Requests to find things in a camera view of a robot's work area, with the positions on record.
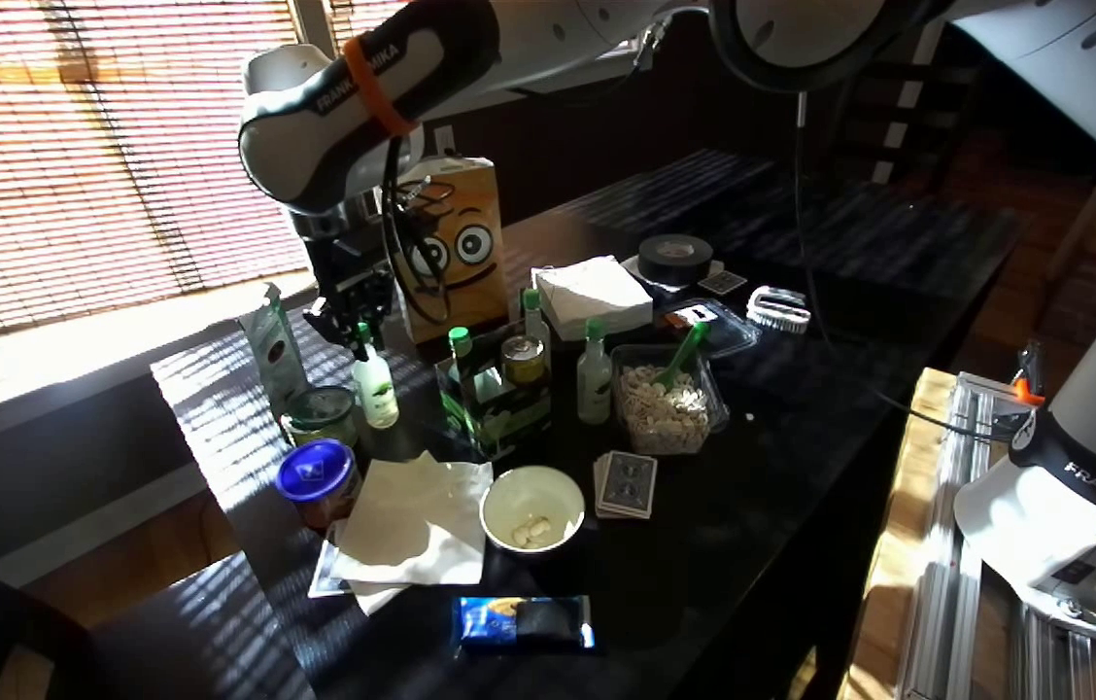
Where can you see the aluminium mounting rails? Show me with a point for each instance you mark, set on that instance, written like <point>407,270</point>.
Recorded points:
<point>949,624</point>

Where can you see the dark bottle with green cap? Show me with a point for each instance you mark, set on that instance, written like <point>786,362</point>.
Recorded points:
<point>460,347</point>

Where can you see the grey duct tape roll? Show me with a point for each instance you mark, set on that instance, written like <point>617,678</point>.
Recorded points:
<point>676,253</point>

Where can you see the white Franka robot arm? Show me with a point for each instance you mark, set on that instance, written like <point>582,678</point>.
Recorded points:
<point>1093,103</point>

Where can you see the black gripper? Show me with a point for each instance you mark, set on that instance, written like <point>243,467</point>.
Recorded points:
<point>346,266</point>

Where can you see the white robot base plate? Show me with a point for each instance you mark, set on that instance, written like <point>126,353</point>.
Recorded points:
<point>1055,547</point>

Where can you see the white bowl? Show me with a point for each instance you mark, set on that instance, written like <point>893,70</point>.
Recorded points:
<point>529,510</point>

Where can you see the white paper towel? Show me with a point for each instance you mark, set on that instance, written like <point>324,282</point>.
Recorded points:
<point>414,518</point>

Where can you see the window blinds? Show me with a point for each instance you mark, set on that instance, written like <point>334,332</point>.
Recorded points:
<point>82,157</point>

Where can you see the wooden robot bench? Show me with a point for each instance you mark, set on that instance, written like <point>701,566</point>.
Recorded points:
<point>893,568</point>

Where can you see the green plastic spoon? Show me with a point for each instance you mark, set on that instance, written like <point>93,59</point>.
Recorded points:
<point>691,353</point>

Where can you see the crumpled silver foil packet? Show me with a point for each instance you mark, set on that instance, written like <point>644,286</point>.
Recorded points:
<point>779,308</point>

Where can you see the white napkin stack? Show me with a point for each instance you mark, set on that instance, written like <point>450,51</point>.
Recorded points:
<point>594,295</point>

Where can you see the green capped glass bottle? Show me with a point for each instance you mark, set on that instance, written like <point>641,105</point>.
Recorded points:
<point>534,317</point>
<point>596,382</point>
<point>378,389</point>

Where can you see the brown paper bag with face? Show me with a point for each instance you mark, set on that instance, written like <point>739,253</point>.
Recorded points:
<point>473,248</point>

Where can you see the small jar with yellow lid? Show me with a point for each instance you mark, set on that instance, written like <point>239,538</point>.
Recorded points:
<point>524,361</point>

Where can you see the clear plastic tray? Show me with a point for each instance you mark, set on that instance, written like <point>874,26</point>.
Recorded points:
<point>704,325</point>

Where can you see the white window sill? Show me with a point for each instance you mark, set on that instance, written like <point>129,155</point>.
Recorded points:
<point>58,354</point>

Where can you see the blue snack packet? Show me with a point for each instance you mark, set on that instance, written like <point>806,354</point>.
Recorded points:
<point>524,624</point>

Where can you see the dark green box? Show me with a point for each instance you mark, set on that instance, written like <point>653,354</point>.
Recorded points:
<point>502,414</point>

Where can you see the clear glass jar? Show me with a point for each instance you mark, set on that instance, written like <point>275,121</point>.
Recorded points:
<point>322,414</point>

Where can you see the clear plastic container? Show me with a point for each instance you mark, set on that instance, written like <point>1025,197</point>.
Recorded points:
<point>628,484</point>

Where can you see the clear container with white pieces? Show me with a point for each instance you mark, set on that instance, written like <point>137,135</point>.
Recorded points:
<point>668,411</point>

